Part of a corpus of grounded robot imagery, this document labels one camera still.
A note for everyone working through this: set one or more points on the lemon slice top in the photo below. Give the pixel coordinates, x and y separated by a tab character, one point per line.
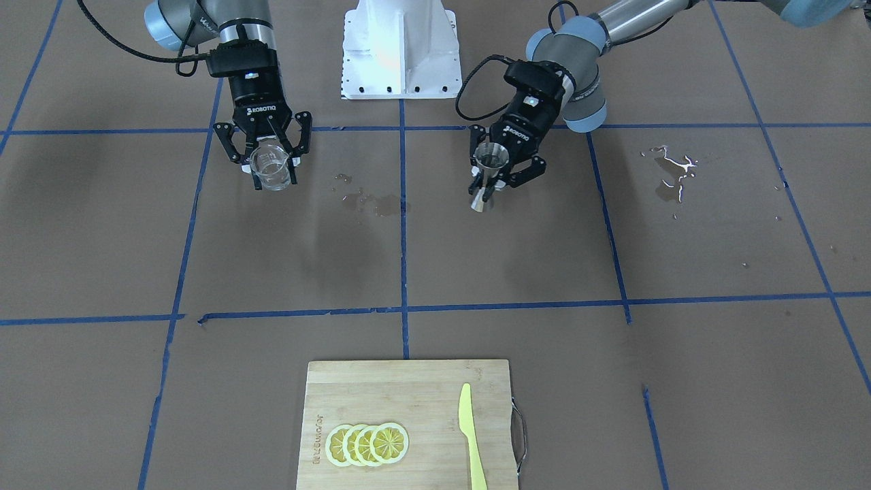
389	443

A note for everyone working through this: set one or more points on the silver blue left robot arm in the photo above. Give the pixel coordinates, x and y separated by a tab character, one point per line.
578	44

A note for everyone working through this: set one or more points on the bamboo cutting board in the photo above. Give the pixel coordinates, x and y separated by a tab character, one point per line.
422	396

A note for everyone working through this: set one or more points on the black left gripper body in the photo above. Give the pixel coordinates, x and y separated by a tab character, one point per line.
517	124

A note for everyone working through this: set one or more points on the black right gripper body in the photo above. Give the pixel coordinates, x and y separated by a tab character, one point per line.
257	101

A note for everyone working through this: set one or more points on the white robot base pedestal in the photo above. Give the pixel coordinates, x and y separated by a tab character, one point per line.
400	50

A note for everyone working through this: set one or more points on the yellow plastic knife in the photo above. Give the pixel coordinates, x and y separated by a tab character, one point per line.
467	427

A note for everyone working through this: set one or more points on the clear glass shaker cup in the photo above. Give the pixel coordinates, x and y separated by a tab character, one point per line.
270	167

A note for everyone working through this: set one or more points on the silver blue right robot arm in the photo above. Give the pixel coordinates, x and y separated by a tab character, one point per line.
177	25

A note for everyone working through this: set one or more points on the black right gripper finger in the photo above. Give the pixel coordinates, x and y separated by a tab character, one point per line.
304	120
225	132

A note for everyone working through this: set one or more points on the steel jigger measuring cup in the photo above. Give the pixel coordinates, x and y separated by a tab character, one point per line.
481	190

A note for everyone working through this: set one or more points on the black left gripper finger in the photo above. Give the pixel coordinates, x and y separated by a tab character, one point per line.
480	154
513	179

